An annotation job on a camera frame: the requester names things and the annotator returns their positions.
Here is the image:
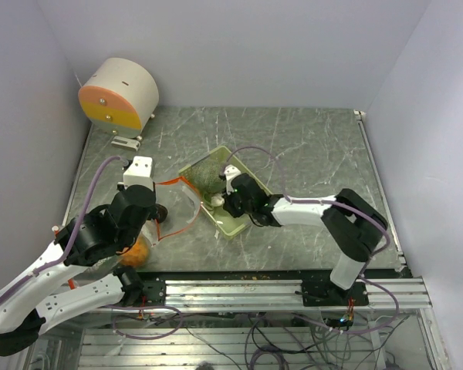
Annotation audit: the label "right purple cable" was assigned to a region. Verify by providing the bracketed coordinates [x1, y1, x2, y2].
[220, 145, 393, 282]

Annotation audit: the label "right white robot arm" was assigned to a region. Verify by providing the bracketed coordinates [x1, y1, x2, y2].
[220, 166, 390, 305]

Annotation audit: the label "white toy garlic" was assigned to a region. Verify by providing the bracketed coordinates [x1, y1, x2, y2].
[210, 195, 225, 207]

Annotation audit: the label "spare clear zip bag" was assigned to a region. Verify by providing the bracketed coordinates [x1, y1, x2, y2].
[146, 177, 201, 247]

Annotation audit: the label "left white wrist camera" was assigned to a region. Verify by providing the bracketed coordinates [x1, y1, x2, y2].
[123, 156, 154, 190]

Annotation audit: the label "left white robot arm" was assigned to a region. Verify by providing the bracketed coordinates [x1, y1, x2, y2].
[0, 185, 158, 357]

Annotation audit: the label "pale green plastic basket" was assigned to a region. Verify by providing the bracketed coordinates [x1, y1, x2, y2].
[178, 146, 272, 240]

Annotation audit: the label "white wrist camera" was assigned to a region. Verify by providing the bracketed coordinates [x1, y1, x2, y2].
[123, 156, 154, 190]
[220, 164, 242, 194]

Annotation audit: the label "purple cable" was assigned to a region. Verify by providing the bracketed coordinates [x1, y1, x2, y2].
[0, 154, 124, 317]
[220, 145, 393, 282]

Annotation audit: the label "dark toy plum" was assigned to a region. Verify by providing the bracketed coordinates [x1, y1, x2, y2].
[155, 204, 168, 224]

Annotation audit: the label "green netted toy melon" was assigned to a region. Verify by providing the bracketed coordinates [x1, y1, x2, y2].
[186, 158, 225, 193]

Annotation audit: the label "orange toy pineapple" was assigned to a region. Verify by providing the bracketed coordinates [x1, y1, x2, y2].
[119, 236, 150, 267]

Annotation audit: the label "aluminium rail frame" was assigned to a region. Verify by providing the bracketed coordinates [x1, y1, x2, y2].
[140, 269, 432, 312]

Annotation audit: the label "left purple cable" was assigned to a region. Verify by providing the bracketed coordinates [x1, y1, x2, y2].
[0, 154, 124, 317]

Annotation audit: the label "small white bracket block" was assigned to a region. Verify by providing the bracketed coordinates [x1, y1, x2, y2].
[111, 136, 140, 152]

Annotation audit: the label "loose cables under table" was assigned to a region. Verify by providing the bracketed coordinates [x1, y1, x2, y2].
[107, 300, 410, 370]

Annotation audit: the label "beige drum orange yellow face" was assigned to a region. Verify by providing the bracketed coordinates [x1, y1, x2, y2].
[78, 57, 160, 139]

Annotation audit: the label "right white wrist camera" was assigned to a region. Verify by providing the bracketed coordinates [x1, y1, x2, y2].
[220, 164, 242, 194]

